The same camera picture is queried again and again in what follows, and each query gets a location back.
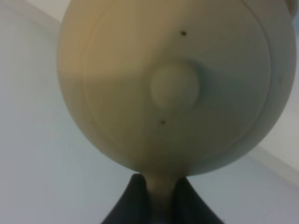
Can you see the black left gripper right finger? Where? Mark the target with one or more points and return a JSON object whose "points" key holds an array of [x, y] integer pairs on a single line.
{"points": [[189, 208]]}

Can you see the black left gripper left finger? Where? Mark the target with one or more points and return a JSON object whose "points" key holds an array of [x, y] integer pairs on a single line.
{"points": [[133, 206]]}

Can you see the beige teapot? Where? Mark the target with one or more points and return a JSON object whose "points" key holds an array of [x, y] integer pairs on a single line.
{"points": [[172, 88]]}

